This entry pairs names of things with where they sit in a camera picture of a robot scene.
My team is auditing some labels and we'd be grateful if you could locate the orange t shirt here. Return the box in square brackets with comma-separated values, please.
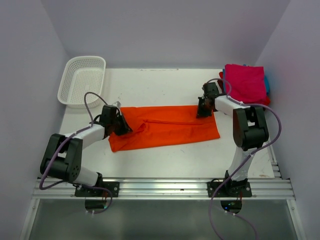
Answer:
[108, 105, 220, 153]

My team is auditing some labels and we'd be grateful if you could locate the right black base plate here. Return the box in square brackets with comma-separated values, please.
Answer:
[206, 180, 253, 198]

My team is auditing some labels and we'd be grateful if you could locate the aluminium mounting rail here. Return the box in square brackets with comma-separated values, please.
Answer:
[32, 176, 296, 200]

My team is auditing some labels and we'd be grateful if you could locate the dark red folded t shirt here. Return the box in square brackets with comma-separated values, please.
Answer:
[217, 79, 225, 94]

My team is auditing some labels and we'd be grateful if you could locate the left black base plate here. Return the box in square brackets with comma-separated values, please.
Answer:
[74, 181, 120, 198]

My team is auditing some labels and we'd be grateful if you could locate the blue folded t shirt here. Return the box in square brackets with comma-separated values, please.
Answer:
[264, 75, 270, 95]

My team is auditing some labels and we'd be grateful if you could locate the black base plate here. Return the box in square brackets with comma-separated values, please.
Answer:
[206, 180, 253, 198]
[74, 181, 120, 198]

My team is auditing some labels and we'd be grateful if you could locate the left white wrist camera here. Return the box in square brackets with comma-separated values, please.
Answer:
[112, 101, 121, 108]

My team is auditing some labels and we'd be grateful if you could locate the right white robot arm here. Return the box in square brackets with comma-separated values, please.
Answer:
[196, 79, 269, 198]

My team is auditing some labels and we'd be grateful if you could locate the white plastic basket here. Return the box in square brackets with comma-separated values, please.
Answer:
[57, 55, 106, 109]

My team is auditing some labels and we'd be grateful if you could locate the magenta folded t shirt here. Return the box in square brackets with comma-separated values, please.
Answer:
[223, 64, 267, 104]

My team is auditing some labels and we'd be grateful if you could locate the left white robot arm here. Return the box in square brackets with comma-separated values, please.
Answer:
[39, 104, 133, 197]

